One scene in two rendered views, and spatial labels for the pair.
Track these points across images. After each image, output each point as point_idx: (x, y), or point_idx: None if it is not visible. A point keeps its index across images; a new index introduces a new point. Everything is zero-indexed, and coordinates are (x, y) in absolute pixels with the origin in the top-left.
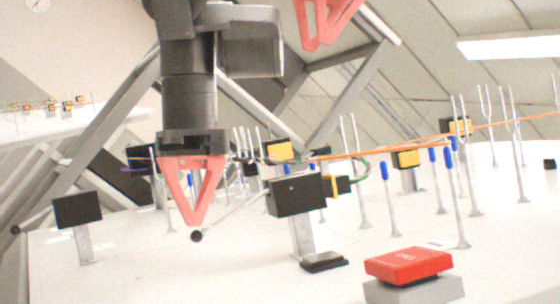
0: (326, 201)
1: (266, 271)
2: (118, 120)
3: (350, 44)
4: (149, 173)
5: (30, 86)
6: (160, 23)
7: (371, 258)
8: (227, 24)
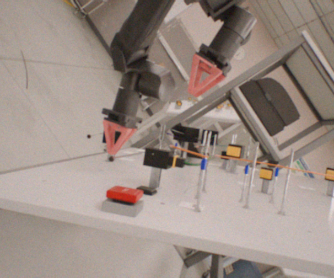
0: (230, 181)
1: (129, 185)
2: (189, 113)
3: None
4: (179, 140)
5: None
6: (114, 63)
7: (118, 186)
8: (140, 70)
